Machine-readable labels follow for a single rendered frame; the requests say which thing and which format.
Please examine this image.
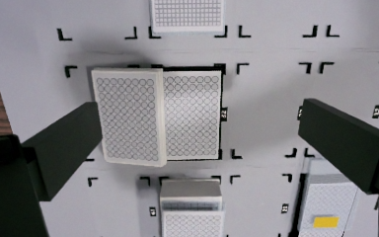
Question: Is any clear plastic plate lid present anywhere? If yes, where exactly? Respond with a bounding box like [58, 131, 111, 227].
[297, 158, 361, 233]

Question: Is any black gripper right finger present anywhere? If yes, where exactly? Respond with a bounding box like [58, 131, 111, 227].
[298, 99, 379, 196]

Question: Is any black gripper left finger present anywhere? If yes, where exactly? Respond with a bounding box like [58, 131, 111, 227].
[0, 102, 103, 237]

